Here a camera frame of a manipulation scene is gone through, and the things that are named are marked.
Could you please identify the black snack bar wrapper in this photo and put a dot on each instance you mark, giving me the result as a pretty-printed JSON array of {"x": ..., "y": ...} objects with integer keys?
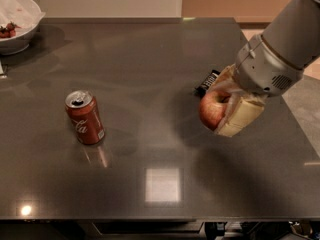
[{"x": 201, "y": 89}]

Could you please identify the red strawberries in bowl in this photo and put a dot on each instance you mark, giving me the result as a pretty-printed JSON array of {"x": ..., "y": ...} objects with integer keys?
[{"x": 8, "y": 31}]

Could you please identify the white bowl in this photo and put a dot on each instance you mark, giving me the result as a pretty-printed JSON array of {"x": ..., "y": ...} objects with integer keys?
[{"x": 19, "y": 42}]

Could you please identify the white paper napkin in bowl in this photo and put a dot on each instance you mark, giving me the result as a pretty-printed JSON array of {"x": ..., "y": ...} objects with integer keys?
[{"x": 24, "y": 13}]

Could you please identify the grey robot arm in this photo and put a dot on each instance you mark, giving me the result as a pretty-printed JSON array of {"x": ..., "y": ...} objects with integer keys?
[{"x": 294, "y": 35}]

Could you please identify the red cola can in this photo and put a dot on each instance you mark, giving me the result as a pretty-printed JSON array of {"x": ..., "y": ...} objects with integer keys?
[{"x": 82, "y": 108}]

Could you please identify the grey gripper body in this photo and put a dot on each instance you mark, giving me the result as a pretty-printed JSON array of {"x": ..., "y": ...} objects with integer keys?
[{"x": 265, "y": 67}]

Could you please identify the red apple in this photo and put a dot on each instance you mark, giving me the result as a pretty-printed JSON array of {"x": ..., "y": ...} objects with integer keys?
[{"x": 212, "y": 108}]

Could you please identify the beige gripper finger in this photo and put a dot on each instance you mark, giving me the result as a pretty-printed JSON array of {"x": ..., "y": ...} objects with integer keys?
[
  {"x": 241, "y": 111},
  {"x": 226, "y": 83}
]

